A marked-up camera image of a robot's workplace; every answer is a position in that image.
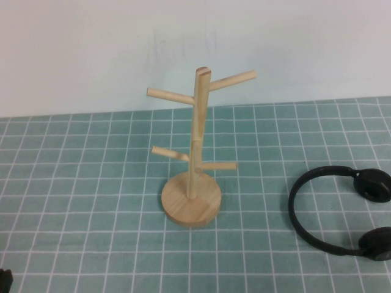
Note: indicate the wooden peg headphone stand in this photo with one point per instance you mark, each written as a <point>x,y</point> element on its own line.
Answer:
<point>183,207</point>

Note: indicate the black over-ear headphones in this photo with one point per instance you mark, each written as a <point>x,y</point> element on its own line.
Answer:
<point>372,186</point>

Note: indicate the green white-grid tablecloth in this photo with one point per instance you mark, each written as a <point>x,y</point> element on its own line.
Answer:
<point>91,213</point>

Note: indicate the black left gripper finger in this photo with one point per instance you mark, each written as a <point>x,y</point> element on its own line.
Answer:
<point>5,282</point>

